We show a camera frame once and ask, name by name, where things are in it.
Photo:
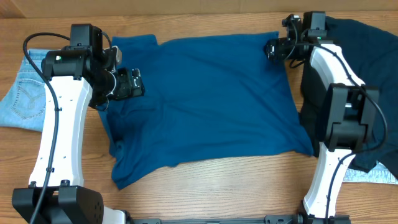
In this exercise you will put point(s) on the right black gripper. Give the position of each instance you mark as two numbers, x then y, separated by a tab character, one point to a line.
270	50

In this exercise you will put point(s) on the blue polo shirt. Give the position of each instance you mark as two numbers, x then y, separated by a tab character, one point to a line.
205	98

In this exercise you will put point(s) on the light grey denim garment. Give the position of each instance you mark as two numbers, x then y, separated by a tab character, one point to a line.
378	175

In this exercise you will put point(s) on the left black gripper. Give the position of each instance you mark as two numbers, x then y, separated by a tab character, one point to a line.
134	83

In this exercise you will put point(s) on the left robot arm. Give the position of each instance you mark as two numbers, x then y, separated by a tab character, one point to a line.
79	76

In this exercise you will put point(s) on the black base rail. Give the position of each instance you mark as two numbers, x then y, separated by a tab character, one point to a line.
211	221

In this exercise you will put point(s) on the folded light blue jeans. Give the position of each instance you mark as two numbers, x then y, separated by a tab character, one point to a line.
24	104

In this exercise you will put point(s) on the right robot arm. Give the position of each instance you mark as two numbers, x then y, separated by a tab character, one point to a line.
345	119

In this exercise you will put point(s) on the dark navy shirt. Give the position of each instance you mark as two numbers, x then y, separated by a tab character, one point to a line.
372	55

